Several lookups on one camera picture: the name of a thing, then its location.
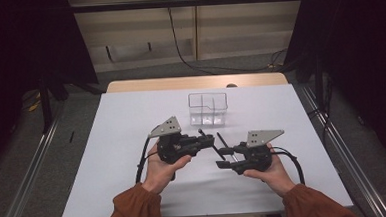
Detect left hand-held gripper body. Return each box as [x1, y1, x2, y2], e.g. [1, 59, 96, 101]
[146, 114, 204, 166]

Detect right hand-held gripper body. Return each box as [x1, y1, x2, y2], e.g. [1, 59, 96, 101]
[230, 129, 287, 176]

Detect clear plastic organizer box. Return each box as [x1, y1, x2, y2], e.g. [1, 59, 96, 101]
[187, 91, 230, 128]

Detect person's right hand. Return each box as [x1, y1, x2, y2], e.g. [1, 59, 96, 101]
[242, 142, 298, 200]

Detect person's left hand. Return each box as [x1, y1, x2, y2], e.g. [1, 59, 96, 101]
[139, 140, 194, 195]

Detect wooden table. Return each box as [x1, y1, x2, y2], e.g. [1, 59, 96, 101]
[104, 70, 290, 95]

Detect white table sheet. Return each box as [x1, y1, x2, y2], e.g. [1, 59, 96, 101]
[53, 79, 355, 217]

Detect black horizontal bar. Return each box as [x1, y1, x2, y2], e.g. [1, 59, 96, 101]
[69, 0, 306, 15]

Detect black curtain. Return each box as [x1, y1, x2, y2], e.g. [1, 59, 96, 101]
[279, 0, 386, 177]
[0, 0, 104, 177]

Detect right hand-held gripper cable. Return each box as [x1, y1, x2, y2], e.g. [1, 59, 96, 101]
[270, 145, 306, 187]

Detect hand-held gripper cable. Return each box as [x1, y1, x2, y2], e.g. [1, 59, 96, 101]
[270, 145, 306, 187]
[132, 135, 163, 185]

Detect left hand-held gripper cable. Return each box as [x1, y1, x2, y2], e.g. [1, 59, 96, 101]
[132, 135, 163, 185]

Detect black cables beside table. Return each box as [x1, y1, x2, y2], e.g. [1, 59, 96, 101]
[308, 105, 335, 144]

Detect black stand post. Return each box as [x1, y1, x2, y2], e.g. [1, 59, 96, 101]
[312, 53, 328, 143]
[37, 75, 55, 134]

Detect long black wall cable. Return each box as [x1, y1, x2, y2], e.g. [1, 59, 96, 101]
[165, 0, 290, 78]

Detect aluminium floor rail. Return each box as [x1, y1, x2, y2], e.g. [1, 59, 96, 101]
[299, 79, 386, 217]
[0, 104, 72, 217]

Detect yellow floor cable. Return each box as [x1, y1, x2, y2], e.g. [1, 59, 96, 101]
[25, 91, 44, 113]

